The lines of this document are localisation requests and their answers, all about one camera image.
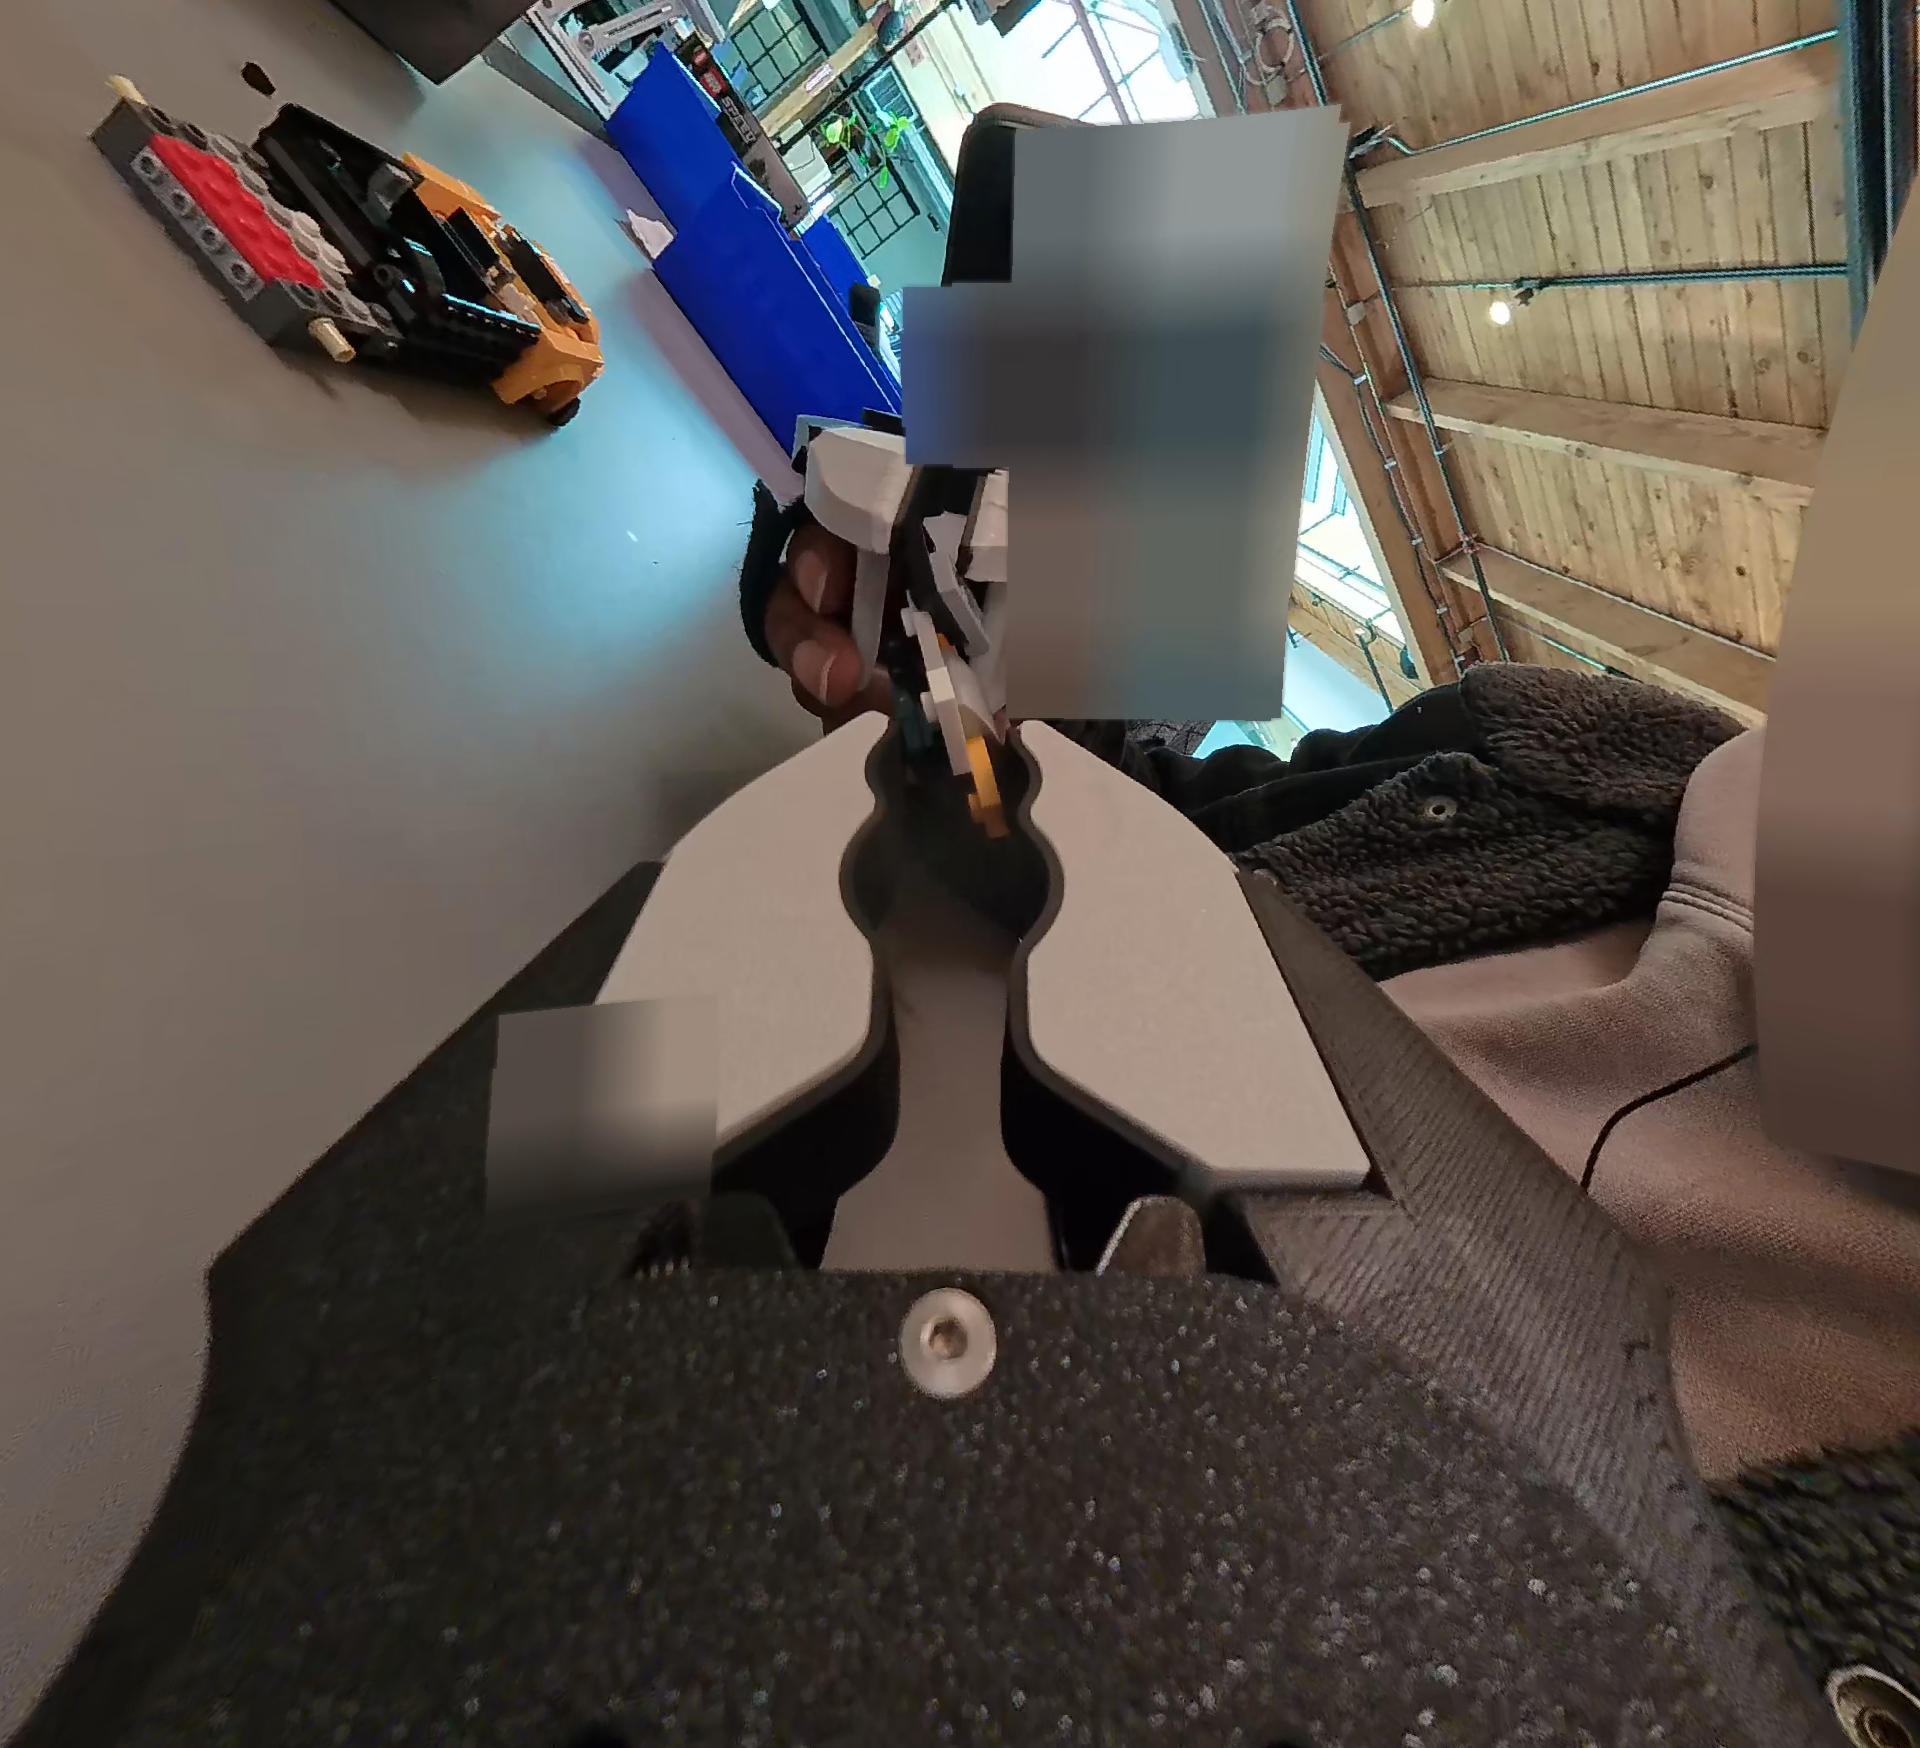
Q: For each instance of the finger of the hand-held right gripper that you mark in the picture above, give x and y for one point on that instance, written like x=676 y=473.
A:
x=872 y=594
x=983 y=534

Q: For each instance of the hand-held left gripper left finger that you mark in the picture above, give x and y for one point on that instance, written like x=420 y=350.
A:
x=749 y=910

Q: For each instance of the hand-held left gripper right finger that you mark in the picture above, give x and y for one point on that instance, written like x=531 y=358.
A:
x=1169 y=1000

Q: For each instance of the small white orange lego assembly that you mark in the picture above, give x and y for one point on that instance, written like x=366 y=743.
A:
x=941 y=691

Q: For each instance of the orange black lego car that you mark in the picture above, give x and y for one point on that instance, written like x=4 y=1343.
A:
x=435 y=264

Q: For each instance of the small black lego piece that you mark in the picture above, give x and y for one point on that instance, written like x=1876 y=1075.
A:
x=259 y=80

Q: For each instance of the person's right hand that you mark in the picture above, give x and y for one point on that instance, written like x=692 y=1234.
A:
x=822 y=624

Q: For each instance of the blue box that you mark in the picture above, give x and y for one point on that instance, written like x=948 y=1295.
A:
x=749 y=264

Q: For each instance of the white paper scrap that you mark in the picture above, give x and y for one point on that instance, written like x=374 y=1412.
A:
x=648 y=237

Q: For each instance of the dark fleece jacket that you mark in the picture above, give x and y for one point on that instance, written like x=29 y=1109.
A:
x=1500 y=820

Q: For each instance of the grey hoodie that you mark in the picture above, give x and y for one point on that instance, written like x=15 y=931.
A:
x=1724 y=1103

